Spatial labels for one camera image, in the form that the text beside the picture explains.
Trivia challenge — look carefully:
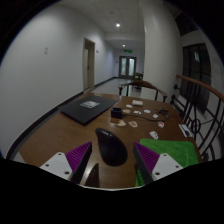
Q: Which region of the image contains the pale side door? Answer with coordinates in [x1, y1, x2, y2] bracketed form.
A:
[82, 37, 97, 91]

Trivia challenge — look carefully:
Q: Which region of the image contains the small black box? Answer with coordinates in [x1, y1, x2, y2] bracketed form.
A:
[110, 107, 124, 120]

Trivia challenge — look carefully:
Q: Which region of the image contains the white patterned token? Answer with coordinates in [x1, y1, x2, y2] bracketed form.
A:
[148, 130, 160, 141]

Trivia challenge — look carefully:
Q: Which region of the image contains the black railing with wooden handrail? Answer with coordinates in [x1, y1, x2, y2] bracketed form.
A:
[169, 73, 224, 162]

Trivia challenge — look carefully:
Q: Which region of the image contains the black computer mouse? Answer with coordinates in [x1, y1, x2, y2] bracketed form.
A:
[94, 127, 129, 167]

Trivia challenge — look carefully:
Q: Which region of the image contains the white card with dark strip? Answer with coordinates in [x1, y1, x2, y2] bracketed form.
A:
[178, 123, 194, 139]

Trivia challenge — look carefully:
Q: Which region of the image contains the green mouse pad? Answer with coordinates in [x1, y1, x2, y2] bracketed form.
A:
[134, 138, 200, 188]

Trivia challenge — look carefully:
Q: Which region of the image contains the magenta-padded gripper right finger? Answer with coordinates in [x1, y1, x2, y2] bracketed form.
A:
[132, 142, 185, 186]

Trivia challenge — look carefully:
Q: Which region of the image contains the black closed laptop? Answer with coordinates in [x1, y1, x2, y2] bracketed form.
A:
[58, 95, 119, 126]

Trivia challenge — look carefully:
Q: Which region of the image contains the glass double door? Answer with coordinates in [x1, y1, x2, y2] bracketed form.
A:
[118, 55, 138, 80]

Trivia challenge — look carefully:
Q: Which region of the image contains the dark tangled cable end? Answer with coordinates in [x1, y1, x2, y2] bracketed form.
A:
[158, 108, 170, 118]

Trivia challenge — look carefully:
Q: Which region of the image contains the wooden chair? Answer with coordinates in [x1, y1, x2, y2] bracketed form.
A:
[118, 79, 169, 103]

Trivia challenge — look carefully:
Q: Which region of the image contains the white flat packet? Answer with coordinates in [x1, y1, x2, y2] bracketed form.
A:
[131, 99, 144, 107]

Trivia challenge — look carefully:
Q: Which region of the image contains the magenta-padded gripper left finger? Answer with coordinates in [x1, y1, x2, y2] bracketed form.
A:
[39, 141, 93, 185]

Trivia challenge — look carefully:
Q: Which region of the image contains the dark framed window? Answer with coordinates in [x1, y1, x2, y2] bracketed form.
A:
[179, 43, 212, 115]

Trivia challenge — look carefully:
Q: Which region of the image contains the black cable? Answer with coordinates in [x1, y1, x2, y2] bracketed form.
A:
[121, 114, 168, 122]

